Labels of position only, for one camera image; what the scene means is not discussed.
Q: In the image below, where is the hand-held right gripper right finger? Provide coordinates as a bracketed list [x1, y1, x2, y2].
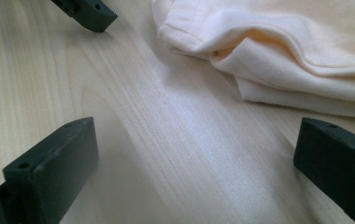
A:
[292, 117, 355, 224]

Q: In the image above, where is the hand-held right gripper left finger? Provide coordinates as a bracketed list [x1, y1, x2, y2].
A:
[0, 117, 100, 224]

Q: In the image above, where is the cream cloth garment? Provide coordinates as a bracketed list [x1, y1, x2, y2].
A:
[150, 0, 355, 120]

